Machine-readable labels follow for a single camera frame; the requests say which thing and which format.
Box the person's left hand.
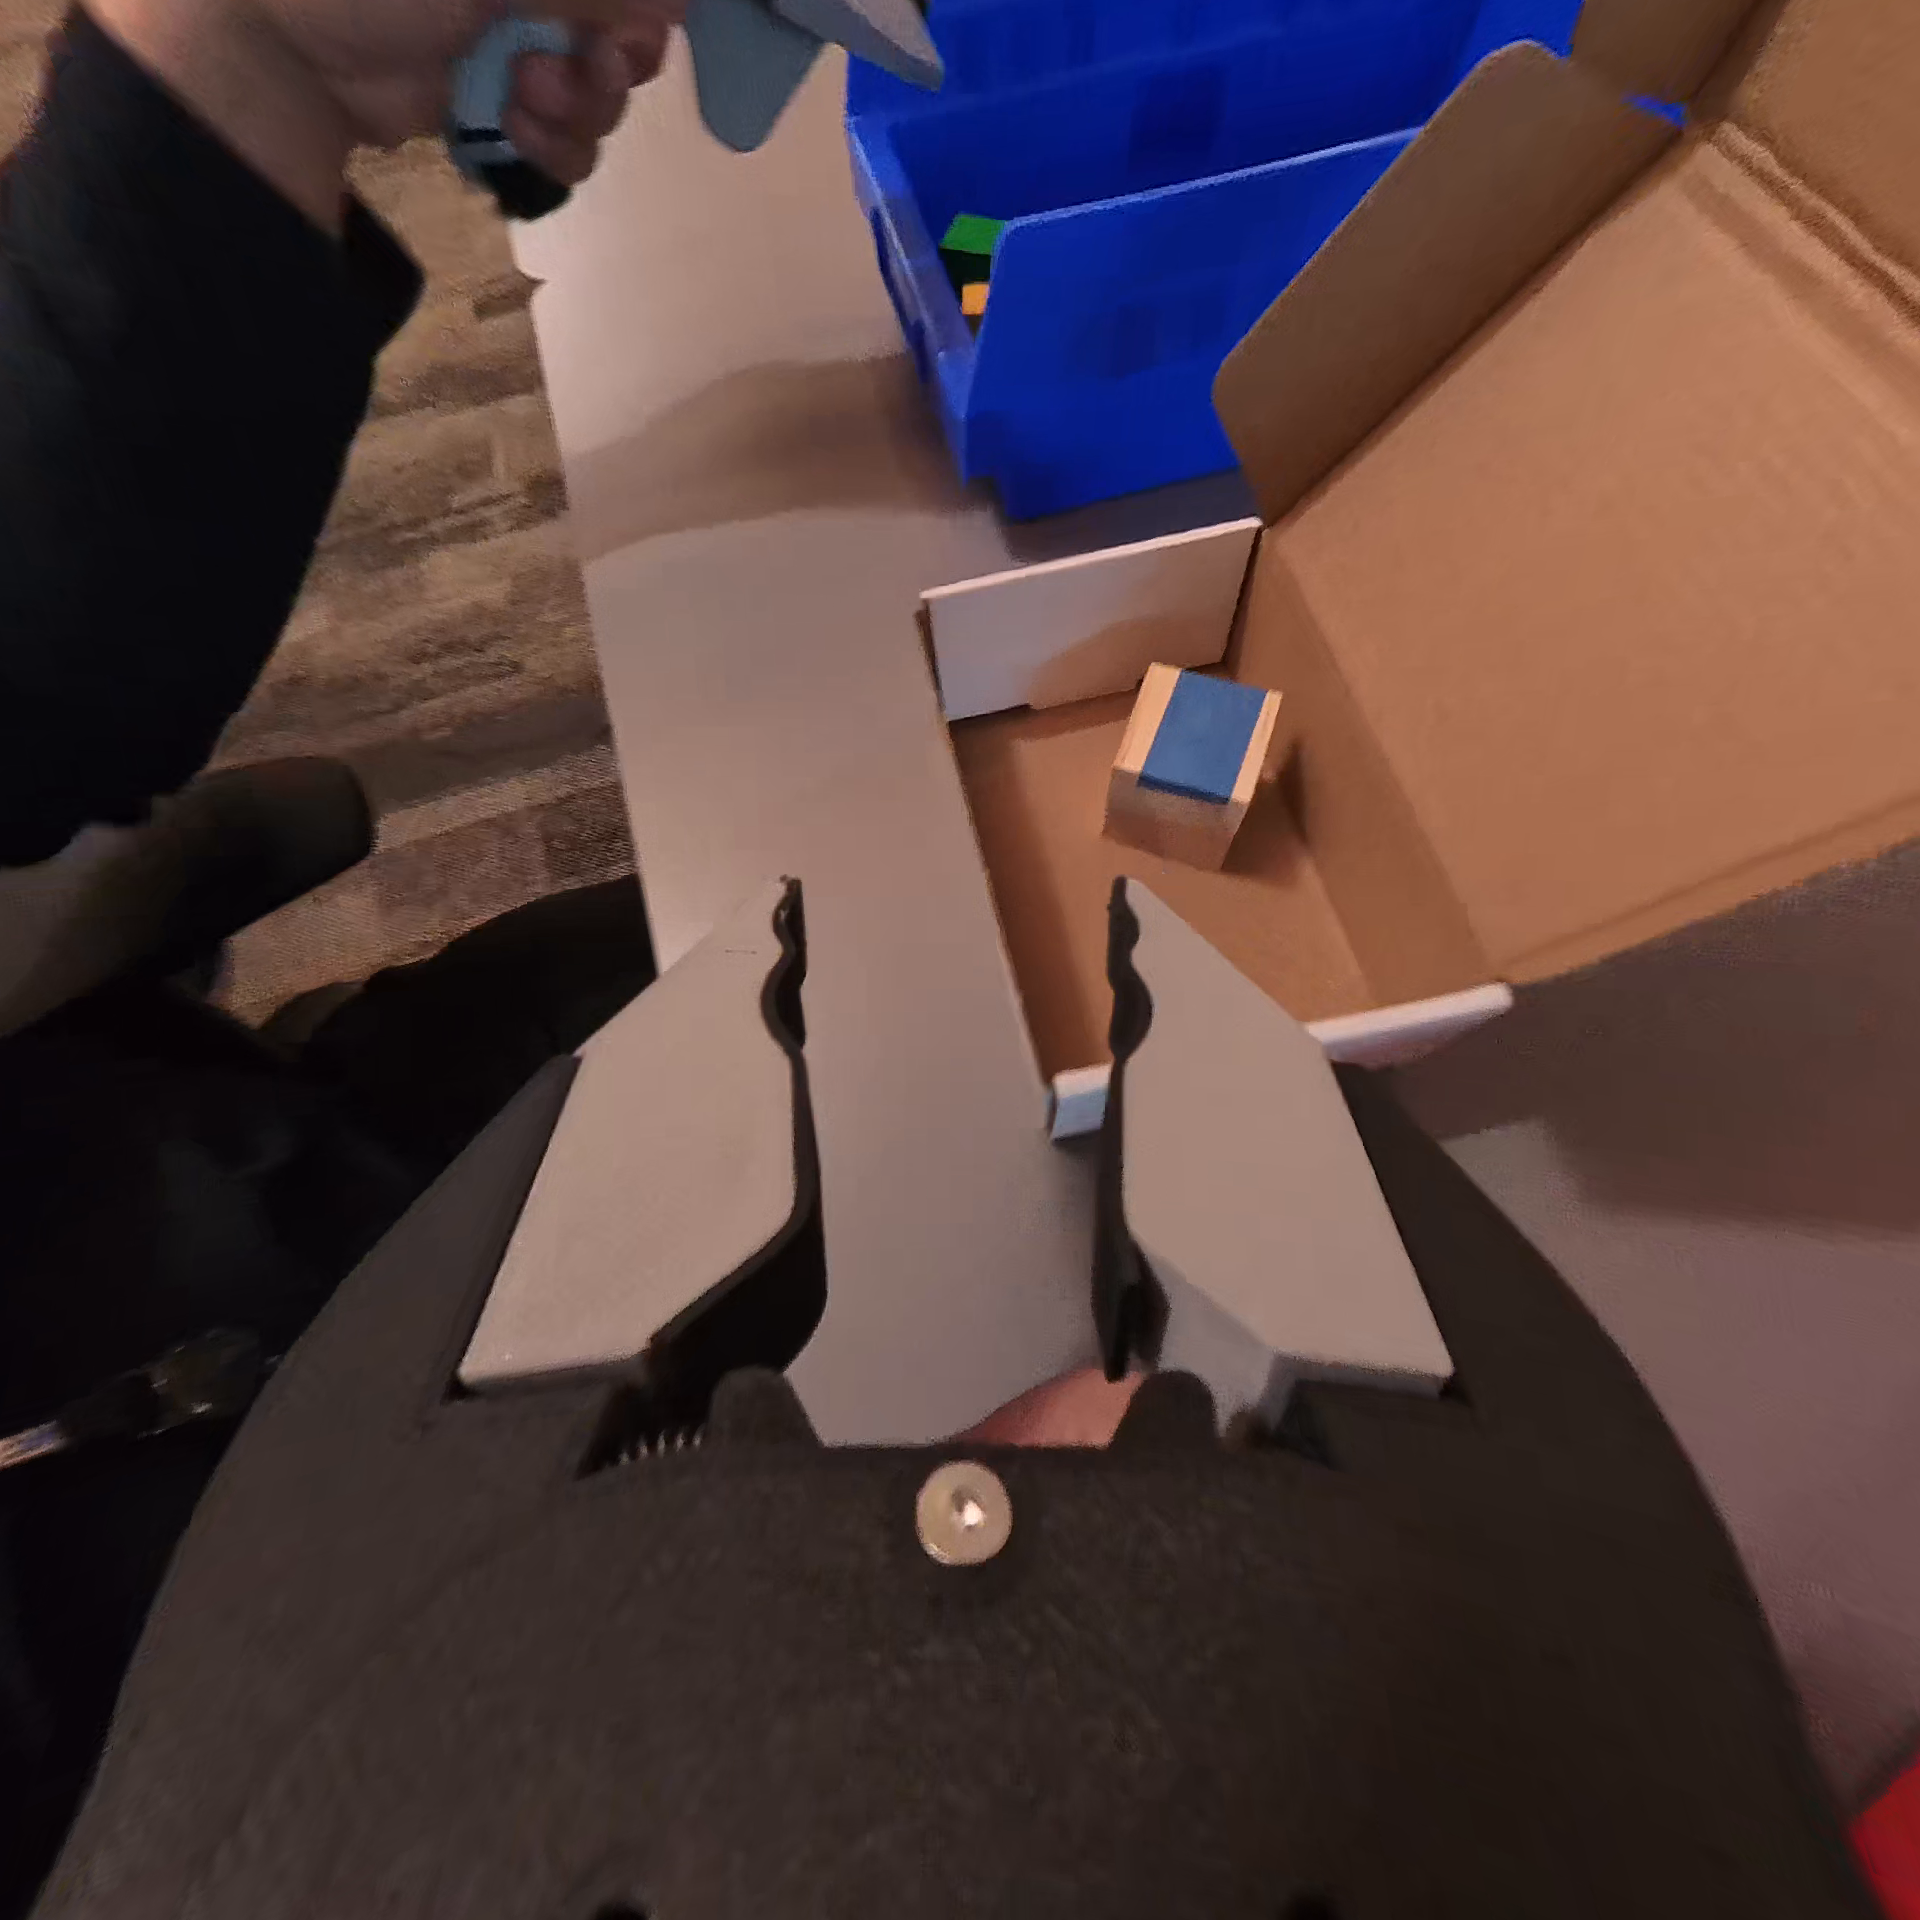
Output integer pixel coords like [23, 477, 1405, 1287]
[82, 0, 692, 233]

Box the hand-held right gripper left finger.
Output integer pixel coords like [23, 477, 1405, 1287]
[458, 877, 827, 1389]

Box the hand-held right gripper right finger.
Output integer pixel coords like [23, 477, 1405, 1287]
[1092, 877, 1453, 1419]

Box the person's leg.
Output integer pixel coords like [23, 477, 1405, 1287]
[0, 757, 664, 1920]

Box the blue plastic bin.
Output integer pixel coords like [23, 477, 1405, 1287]
[843, 0, 1682, 524]

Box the white cardboard box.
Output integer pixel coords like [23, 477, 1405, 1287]
[920, 0, 1920, 1142]

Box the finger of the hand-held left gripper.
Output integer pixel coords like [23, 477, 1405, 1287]
[810, 0, 947, 86]
[681, 0, 831, 155]

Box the blue-faced wooden cube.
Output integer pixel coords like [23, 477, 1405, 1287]
[1105, 662, 1285, 873]

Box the person's left forearm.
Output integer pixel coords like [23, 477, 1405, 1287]
[0, 0, 425, 866]

